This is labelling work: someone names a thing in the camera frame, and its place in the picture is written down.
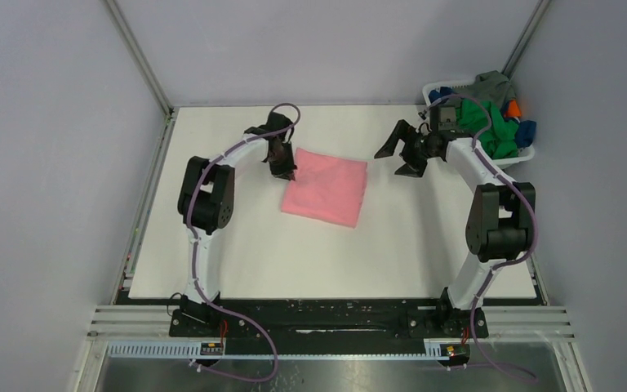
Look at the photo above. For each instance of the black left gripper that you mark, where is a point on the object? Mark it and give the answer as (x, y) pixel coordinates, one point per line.
(284, 170)

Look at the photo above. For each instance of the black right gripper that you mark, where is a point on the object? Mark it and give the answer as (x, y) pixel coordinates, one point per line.
(402, 131)

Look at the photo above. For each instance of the pink t-shirt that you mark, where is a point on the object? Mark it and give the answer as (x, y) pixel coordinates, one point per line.
(326, 188)

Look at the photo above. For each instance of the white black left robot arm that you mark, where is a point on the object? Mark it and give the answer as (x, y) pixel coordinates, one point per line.
(206, 205)

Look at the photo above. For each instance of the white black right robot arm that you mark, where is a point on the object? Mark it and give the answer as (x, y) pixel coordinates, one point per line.
(501, 226)

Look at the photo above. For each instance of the green t-shirt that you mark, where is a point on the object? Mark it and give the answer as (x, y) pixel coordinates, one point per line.
(498, 140)

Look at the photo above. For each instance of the grey t-shirt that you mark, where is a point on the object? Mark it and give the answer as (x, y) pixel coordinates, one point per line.
(495, 87)

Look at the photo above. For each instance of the orange garment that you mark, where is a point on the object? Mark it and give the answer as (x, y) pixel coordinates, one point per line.
(512, 110)

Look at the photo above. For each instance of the blue garment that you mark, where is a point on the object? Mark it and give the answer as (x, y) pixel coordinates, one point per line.
(525, 134)

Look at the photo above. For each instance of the white laundry basket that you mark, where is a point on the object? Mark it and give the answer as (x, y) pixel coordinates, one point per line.
(434, 90)

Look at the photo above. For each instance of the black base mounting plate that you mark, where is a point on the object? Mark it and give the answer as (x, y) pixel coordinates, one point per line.
(337, 326)

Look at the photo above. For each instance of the white slotted cable duct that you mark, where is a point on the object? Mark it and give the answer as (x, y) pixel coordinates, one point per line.
(209, 350)

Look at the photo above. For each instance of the aluminium frame rails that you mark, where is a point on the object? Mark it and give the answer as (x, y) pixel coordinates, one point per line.
(122, 318)

